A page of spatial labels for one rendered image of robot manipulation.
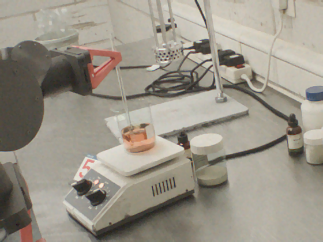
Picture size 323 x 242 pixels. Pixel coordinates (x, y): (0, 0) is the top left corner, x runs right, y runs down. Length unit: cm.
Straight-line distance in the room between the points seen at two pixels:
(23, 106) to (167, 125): 106
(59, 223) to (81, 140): 39
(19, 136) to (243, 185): 78
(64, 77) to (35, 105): 61
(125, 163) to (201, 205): 15
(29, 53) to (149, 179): 30
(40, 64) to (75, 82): 11
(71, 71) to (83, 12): 248
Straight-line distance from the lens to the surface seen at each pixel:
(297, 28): 156
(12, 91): 43
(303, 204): 109
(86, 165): 131
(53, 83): 104
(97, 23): 354
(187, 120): 149
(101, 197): 110
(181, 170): 113
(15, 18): 348
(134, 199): 110
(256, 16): 176
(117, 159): 114
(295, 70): 152
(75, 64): 103
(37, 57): 96
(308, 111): 124
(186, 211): 112
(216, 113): 151
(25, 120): 43
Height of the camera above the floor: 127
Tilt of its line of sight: 22 degrees down
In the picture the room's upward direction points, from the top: 9 degrees counter-clockwise
